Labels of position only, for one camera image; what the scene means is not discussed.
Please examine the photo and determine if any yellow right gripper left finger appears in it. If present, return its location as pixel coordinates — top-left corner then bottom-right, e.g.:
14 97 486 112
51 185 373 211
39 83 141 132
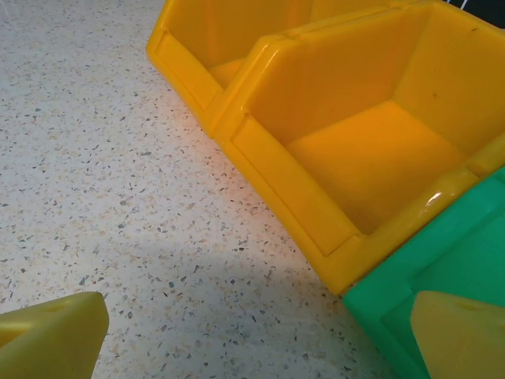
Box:
0 291 110 379

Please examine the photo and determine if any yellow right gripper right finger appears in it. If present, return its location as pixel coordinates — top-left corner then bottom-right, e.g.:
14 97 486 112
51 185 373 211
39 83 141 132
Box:
410 290 505 379

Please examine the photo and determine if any green plastic bin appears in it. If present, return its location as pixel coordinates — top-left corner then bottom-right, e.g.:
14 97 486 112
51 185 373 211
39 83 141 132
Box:
342 165 505 379

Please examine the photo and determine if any yellow plastic bin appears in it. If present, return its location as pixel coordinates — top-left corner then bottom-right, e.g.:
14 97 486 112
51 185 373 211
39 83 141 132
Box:
144 0 425 138
212 0 505 295

